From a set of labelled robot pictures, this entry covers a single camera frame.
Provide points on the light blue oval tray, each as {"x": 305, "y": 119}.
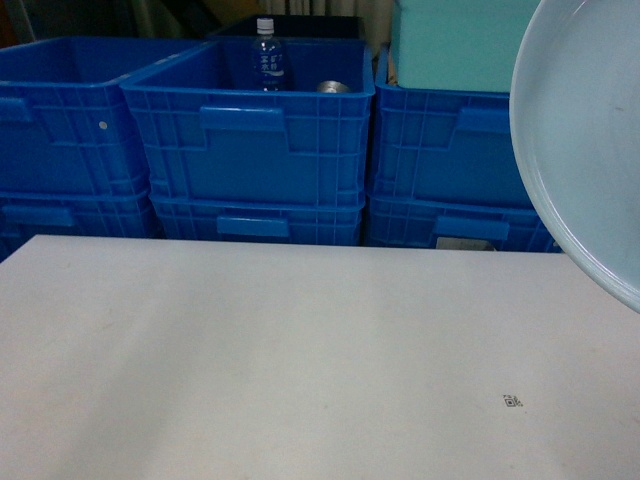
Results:
{"x": 574, "y": 118}

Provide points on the blue crate bottom middle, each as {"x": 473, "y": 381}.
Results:
{"x": 208, "y": 220}

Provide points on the blue crate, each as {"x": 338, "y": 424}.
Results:
{"x": 128, "y": 216}
{"x": 66, "y": 128}
{"x": 210, "y": 133}
{"x": 423, "y": 224}
{"x": 444, "y": 146}
{"x": 208, "y": 220}

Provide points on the blue crate bottom right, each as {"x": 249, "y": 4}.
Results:
{"x": 423, "y": 224}

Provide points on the silver metal can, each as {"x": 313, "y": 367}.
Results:
{"x": 332, "y": 87}

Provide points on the blue crate top middle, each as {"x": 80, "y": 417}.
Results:
{"x": 210, "y": 133}

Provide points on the blue crate top right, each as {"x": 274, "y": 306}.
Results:
{"x": 444, "y": 146}

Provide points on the clear plastic water bottle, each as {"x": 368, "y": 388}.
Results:
{"x": 267, "y": 57}

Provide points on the teal foam box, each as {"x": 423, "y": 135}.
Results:
{"x": 458, "y": 45}

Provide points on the small QR code sticker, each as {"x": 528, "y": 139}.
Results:
{"x": 512, "y": 401}

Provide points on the blue crate top left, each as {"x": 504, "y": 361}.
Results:
{"x": 66, "y": 128}

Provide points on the blue crate bottom left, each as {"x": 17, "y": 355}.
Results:
{"x": 128, "y": 216}

